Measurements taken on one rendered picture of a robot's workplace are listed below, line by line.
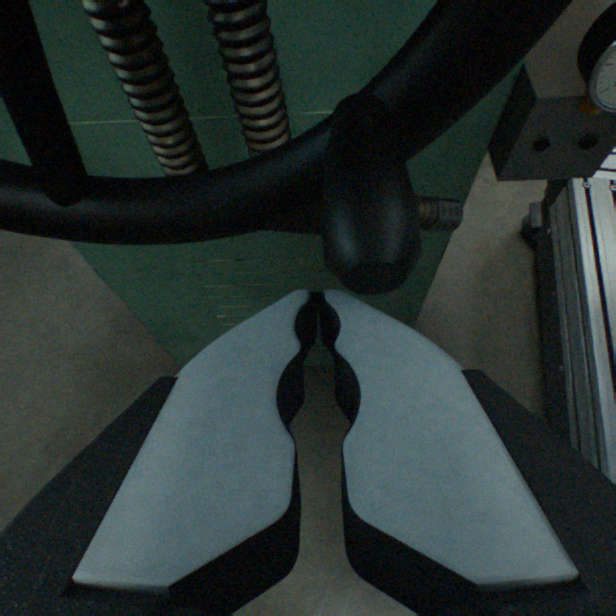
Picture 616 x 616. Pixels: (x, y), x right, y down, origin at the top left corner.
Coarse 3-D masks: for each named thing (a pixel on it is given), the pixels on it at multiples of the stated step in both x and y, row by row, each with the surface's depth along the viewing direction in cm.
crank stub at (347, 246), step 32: (352, 96) 12; (352, 128) 11; (384, 128) 11; (352, 160) 10; (384, 160) 10; (352, 192) 10; (384, 192) 10; (352, 224) 10; (384, 224) 9; (416, 224) 10; (352, 256) 10; (384, 256) 10; (416, 256) 10; (352, 288) 10; (384, 288) 10
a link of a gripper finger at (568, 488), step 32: (480, 384) 8; (512, 416) 7; (512, 448) 7; (544, 448) 7; (544, 480) 6; (576, 480) 6; (608, 480) 6; (544, 512) 6; (576, 512) 6; (608, 512) 6; (576, 544) 5; (608, 544) 5; (608, 576) 5; (480, 608) 5; (512, 608) 5; (544, 608) 5; (576, 608) 5; (608, 608) 5
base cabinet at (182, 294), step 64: (64, 0) 27; (192, 0) 27; (320, 0) 27; (384, 0) 27; (64, 64) 30; (192, 64) 30; (320, 64) 31; (384, 64) 31; (0, 128) 35; (128, 128) 35; (448, 192) 42; (128, 256) 51; (192, 256) 51; (256, 256) 51; (320, 256) 51; (192, 320) 66
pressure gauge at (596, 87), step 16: (608, 16) 24; (592, 32) 25; (608, 32) 24; (592, 48) 25; (608, 48) 23; (592, 64) 25; (608, 64) 24; (592, 80) 25; (608, 80) 25; (592, 96) 26; (608, 96) 26; (592, 112) 29
